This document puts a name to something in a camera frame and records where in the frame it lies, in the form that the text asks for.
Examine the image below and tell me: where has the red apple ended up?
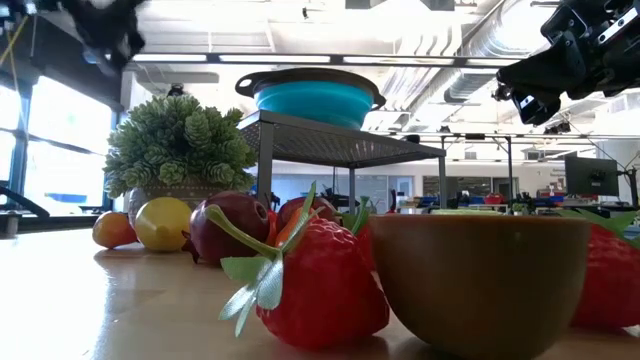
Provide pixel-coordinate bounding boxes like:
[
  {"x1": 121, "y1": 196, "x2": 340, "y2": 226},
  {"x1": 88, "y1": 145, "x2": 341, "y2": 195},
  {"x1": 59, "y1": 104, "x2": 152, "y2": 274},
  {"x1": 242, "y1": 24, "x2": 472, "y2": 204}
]
[{"x1": 276, "y1": 193, "x2": 339, "y2": 234}]

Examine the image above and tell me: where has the black overhead light bar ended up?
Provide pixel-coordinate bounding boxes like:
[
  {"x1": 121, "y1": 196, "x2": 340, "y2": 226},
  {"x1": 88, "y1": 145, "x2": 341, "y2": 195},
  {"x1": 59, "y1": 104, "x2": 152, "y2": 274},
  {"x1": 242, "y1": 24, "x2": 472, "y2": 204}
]
[{"x1": 129, "y1": 51, "x2": 526, "y2": 70}]

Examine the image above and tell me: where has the orange plastic tangerine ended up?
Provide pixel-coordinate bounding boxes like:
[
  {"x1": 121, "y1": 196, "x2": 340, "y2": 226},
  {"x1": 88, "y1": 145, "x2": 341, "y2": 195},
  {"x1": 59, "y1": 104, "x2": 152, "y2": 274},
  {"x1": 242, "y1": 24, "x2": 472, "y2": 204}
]
[{"x1": 91, "y1": 211, "x2": 139, "y2": 250}]

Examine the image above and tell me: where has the artificial green succulent plant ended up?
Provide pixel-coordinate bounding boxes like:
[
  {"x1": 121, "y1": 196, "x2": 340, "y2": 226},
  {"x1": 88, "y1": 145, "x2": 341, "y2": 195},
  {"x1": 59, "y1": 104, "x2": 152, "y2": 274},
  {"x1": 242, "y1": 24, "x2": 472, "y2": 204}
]
[{"x1": 102, "y1": 93, "x2": 261, "y2": 224}]

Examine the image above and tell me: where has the black window frame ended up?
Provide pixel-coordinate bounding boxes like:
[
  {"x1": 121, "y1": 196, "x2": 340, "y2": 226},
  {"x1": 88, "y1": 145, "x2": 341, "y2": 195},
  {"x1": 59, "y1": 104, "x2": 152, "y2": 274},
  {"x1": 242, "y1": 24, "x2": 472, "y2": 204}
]
[{"x1": 0, "y1": 82, "x2": 121, "y2": 219}]

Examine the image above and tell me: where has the black curved bracket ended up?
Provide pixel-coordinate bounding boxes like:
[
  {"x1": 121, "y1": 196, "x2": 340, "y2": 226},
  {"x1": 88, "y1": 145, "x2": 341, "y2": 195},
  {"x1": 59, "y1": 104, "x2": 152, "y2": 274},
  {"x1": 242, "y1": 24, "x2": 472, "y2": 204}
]
[{"x1": 0, "y1": 185, "x2": 51, "y2": 220}]

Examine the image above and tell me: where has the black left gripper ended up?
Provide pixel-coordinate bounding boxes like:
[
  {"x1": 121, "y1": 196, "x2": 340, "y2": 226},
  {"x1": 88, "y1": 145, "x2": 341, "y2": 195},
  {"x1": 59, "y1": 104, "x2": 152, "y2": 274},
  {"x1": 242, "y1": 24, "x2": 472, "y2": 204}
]
[{"x1": 62, "y1": 0, "x2": 146, "y2": 71}]

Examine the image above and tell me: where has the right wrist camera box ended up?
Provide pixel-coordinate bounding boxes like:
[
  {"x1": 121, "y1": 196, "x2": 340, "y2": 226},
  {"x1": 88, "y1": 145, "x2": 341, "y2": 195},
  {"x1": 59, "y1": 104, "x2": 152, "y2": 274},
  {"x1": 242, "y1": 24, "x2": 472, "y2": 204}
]
[{"x1": 540, "y1": 4, "x2": 589, "y2": 49}]

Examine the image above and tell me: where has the black metal frame stand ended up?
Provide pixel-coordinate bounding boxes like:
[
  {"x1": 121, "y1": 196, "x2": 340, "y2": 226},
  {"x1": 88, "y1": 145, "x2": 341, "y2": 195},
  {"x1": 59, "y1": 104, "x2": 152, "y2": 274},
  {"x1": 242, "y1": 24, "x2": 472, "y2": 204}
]
[{"x1": 399, "y1": 132, "x2": 516, "y2": 209}]

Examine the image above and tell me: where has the silver ventilation duct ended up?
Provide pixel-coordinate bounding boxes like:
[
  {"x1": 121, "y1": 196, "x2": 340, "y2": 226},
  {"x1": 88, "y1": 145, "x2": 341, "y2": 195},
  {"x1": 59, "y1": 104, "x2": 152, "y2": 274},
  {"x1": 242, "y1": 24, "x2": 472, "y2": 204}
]
[{"x1": 382, "y1": 0, "x2": 551, "y2": 132}]

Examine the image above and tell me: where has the blue collapsible colander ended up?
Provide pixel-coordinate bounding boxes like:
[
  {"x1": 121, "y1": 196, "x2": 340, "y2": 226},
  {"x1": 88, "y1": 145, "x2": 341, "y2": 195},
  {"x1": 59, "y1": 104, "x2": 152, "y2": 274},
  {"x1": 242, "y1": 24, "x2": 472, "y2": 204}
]
[{"x1": 234, "y1": 67, "x2": 387, "y2": 131}]

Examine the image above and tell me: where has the black computer monitor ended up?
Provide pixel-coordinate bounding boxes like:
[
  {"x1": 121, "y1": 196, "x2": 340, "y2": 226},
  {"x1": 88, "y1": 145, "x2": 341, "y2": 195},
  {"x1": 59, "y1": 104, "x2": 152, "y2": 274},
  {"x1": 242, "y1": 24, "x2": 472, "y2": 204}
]
[{"x1": 564, "y1": 155, "x2": 620, "y2": 197}]

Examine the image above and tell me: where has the black monitor pole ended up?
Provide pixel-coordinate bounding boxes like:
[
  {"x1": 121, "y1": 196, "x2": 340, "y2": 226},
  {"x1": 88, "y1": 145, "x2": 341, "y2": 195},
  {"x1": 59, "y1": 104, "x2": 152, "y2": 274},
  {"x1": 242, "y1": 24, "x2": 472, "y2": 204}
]
[{"x1": 619, "y1": 167, "x2": 640, "y2": 209}]

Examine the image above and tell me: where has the yellow plastic lemon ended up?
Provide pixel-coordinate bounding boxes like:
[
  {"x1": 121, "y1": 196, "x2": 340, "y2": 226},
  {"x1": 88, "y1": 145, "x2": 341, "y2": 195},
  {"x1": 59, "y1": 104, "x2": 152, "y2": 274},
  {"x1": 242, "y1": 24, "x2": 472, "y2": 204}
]
[{"x1": 133, "y1": 196, "x2": 194, "y2": 254}]

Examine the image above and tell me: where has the dark red pomegranate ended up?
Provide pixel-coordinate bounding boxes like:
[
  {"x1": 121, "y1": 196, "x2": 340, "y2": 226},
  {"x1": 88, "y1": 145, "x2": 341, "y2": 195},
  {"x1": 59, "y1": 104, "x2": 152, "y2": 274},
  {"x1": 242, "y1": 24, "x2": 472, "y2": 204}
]
[{"x1": 182, "y1": 190, "x2": 274, "y2": 266}]

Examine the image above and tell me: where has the small orange yellow peach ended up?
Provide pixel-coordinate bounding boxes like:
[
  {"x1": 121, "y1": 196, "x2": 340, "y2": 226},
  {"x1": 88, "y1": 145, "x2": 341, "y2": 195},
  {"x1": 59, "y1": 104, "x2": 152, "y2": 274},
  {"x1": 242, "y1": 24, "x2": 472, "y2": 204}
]
[{"x1": 274, "y1": 207, "x2": 304, "y2": 247}]

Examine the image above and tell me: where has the grey perforated metal shelf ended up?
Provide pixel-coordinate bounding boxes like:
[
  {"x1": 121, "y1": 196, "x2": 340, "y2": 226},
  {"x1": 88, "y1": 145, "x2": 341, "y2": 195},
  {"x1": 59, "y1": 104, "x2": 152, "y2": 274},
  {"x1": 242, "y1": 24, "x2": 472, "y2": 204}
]
[{"x1": 238, "y1": 109, "x2": 448, "y2": 215}]

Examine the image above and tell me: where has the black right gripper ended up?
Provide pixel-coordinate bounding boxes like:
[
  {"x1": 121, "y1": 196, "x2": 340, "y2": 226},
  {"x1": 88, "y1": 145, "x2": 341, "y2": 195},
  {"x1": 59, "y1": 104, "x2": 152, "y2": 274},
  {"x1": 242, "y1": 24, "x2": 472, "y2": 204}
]
[{"x1": 496, "y1": 29, "x2": 640, "y2": 126}]

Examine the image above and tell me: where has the black aluminium table frame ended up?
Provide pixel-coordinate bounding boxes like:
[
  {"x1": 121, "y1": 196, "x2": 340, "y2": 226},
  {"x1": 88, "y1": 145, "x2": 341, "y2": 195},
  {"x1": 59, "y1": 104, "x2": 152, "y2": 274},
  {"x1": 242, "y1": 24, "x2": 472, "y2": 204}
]
[{"x1": 0, "y1": 209, "x2": 119, "y2": 240}]

